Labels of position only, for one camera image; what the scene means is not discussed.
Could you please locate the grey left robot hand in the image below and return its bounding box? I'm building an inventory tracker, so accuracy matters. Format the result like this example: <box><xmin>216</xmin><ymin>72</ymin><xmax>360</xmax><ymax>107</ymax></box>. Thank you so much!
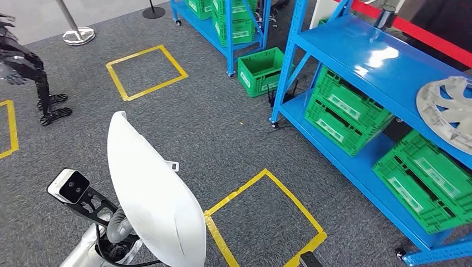
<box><xmin>107</xmin><ymin>206</ymin><xmax>135</xmax><ymax>244</ymax></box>

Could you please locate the white plastic car part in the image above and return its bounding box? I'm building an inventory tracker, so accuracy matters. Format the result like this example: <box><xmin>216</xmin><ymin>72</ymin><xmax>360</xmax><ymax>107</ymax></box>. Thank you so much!
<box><xmin>107</xmin><ymin>110</ymin><xmax>207</xmax><ymax>267</ymax></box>

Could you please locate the black robot body part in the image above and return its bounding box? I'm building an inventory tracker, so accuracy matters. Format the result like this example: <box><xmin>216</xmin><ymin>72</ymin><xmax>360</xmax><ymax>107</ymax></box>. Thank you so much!
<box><xmin>298</xmin><ymin>251</ymin><xmax>324</xmax><ymax>267</ymax></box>

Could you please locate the yellow floor tape square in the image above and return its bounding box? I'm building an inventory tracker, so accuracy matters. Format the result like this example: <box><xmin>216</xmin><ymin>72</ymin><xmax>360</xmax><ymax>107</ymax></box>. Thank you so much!
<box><xmin>204</xmin><ymin>169</ymin><xmax>328</xmax><ymax>267</ymax></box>
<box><xmin>106</xmin><ymin>44</ymin><xmax>189</xmax><ymax>101</ymax></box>

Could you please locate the black silver humanoid robot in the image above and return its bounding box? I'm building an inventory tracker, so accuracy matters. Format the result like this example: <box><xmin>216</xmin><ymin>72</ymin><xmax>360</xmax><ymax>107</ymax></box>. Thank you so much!
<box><xmin>0</xmin><ymin>13</ymin><xmax>73</xmax><ymax>127</ymax></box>

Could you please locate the open green plastic crate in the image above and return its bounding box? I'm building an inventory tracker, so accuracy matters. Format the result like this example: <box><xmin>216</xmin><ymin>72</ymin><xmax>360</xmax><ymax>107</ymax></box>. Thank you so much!
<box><xmin>238</xmin><ymin>47</ymin><xmax>296</xmax><ymax>98</ymax></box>

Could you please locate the black wifi router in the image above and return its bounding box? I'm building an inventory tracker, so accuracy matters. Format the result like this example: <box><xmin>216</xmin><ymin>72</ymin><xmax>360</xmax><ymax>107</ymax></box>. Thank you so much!
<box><xmin>266</xmin><ymin>79</ymin><xmax>300</xmax><ymax>108</ymax></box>

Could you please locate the blue metal shelving rack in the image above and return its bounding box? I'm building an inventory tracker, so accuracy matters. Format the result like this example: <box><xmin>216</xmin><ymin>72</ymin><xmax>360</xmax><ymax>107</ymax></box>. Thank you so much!
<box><xmin>169</xmin><ymin>0</ymin><xmax>273</xmax><ymax>77</ymax></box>
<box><xmin>269</xmin><ymin>0</ymin><xmax>472</xmax><ymax>267</ymax></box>

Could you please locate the black office chair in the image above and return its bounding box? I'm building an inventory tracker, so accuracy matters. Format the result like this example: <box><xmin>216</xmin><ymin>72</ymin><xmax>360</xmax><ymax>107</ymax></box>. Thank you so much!
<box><xmin>263</xmin><ymin>0</ymin><xmax>292</xmax><ymax>29</ymax></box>

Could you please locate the white desk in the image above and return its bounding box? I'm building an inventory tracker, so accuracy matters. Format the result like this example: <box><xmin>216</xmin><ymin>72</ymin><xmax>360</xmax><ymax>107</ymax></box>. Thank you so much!
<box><xmin>309</xmin><ymin>0</ymin><xmax>342</xmax><ymax>29</ymax></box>

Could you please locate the silver wheel hubcap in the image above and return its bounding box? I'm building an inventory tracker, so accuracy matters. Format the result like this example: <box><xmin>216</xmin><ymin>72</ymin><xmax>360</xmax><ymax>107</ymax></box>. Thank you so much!
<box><xmin>416</xmin><ymin>76</ymin><xmax>472</xmax><ymax>156</ymax></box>

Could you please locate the red barrier belt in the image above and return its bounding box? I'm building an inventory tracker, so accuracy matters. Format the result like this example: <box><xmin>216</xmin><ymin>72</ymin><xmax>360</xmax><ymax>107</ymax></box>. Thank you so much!
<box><xmin>333</xmin><ymin>0</ymin><xmax>472</xmax><ymax>69</ymax></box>

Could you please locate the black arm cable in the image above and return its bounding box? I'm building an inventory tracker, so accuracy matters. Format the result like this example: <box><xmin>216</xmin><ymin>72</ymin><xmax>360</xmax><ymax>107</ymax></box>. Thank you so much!
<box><xmin>94</xmin><ymin>224</ymin><xmax>163</xmax><ymax>267</ymax></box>

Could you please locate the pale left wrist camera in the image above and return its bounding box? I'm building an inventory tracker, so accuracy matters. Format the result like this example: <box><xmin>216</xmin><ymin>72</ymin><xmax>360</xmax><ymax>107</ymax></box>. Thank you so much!
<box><xmin>47</xmin><ymin>168</ymin><xmax>120</xmax><ymax>228</ymax></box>

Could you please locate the chrome stanchion post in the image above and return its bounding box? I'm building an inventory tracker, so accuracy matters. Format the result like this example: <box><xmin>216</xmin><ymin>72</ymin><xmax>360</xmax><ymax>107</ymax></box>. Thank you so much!
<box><xmin>55</xmin><ymin>0</ymin><xmax>97</xmax><ymax>46</ymax></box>

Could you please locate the black stanchion post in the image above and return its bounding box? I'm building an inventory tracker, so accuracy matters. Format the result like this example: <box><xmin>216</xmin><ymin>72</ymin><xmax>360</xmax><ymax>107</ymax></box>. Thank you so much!
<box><xmin>142</xmin><ymin>0</ymin><xmax>166</xmax><ymax>20</ymax></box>

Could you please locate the black barrier post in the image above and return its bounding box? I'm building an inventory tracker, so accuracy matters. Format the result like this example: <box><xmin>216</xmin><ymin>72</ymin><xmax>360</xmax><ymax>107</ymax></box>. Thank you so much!
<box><xmin>373</xmin><ymin>5</ymin><xmax>397</xmax><ymax>31</ymax></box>

